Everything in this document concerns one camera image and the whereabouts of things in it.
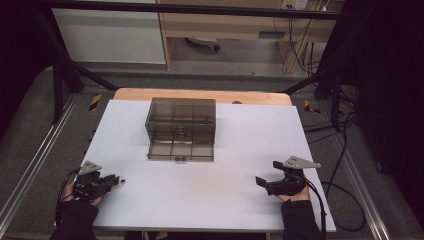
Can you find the wooden table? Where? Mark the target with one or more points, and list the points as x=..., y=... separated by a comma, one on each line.
x=200, y=94

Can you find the person's right hand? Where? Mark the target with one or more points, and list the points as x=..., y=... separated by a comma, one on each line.
x=300, y=197

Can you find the aluminium rail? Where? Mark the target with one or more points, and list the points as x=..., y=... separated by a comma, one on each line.
x=366, y=200
x=38, y=155

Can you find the wooden desk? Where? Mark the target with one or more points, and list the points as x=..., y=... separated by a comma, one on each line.
x=216, y=28

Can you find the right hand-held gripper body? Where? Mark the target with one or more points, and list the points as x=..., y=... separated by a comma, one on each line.
x=290, y=186

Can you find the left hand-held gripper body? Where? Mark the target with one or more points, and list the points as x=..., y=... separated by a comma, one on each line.
x=88, y=186

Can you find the yellow black tape strip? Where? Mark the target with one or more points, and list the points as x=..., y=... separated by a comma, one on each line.
x=96, y=101
x=311, y=108

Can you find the smoky transparent drawer box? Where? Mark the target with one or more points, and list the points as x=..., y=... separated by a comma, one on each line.
x=181, y=110

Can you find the black frame bar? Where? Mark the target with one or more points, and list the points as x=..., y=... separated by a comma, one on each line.
x=200, y=9

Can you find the white cabinet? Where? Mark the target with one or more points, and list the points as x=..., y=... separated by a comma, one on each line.
x=110, y=36

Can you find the person's left hand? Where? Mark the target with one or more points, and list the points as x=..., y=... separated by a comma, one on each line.
x=69, y=193

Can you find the white power strip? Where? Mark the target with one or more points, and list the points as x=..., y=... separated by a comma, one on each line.
x=295, y=4

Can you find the chair base with caster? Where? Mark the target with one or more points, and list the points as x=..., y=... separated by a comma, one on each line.
x=201, y=40

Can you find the black curtain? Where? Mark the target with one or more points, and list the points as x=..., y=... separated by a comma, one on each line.
x=20, y=50
x=393, y=83

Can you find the white board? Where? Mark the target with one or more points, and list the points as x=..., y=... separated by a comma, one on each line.
x=206, y=193

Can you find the black metal stand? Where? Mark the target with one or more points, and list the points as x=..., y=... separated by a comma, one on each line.
x=58, y=90
x=336, y=100

